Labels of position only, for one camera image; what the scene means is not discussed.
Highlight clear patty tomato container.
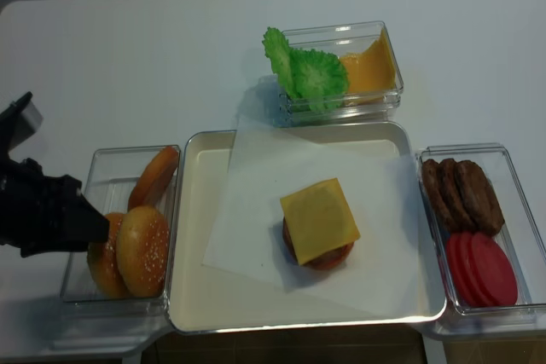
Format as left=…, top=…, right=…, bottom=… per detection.
left=416, top=143, right=545, bottom=339

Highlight brown patty on burger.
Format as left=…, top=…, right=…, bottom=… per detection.
left=282, top=217, right=353, bottom=267

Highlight middle brown meat patty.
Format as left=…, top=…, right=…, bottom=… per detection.
left=439, top=159, right=477, bottom=233

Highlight bottom bun on tray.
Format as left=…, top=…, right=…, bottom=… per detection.
left=282, top=227, right=355, bottom=272

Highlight left red tomato slice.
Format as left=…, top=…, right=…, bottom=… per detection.
left=445, top=233, right=482, bottom=308

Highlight green lettuce leaf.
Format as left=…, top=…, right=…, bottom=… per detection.
left=262, top=27, right=349, bottom=113

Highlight white paper sheet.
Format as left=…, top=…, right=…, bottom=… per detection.
left=204, top=123, right=420, bottom=317

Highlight left brown meat patty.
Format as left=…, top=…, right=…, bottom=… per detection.
left=421, top=159, right=459, bottom=233

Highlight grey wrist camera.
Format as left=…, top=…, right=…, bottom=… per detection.
left=1, top=91, right=43, bottom=155

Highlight sesame bun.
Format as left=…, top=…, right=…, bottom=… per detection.
left=87, top=212, right=131, bottom=299
left=116, top=205, right=170, bottom=298

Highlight yellow cheese slice in container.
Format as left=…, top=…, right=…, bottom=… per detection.
left=340, top=29, right=396, bottom=106

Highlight yellow cheese slice on burger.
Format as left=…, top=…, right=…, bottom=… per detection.
left=280, top=178, right=361, bottom=271

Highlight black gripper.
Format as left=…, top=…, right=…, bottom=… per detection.
left=1, top=159, right=110, bottom=257

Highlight clear bun container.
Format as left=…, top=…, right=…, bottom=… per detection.
left=60, top=146, right=167, bottom=318

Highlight right brown meat patty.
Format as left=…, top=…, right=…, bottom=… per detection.
left=455, top=160, right=505, bottom=237

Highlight middle red tomato slice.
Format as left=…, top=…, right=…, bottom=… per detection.
left=456, top=232, right=495, bottom=308

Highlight orange bottom bun piece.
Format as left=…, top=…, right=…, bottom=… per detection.
left=128, top=147, right=179, bottom=211

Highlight brown meat patty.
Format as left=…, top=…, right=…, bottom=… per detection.
left=439, top=159, right=477, bottom=233
left=421, top=159, right=459, bottom=233
left=455, top=160, right=505, bottom=237

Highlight clear lettuce cheese container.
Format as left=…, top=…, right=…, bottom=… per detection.
left=280, top=21, right=404, bottom=126

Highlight white serving tray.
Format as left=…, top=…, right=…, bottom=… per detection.
left=167, top=119, right=444, bottom=333

